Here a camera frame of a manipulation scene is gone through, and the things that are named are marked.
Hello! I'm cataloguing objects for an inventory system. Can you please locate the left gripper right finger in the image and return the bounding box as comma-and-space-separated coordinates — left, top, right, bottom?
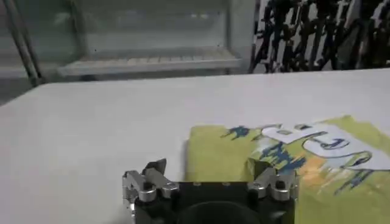
246, 166, 300, 203

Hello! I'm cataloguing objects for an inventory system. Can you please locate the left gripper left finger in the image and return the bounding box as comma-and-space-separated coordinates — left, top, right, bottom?
121, 158, 180, 211

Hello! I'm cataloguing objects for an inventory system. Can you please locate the green printed t-shirt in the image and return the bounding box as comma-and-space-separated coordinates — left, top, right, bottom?
184, 114, 390, 224

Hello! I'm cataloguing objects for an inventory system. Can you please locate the white open display shelf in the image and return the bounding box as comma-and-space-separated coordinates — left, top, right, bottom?
56, 0, 254, 77

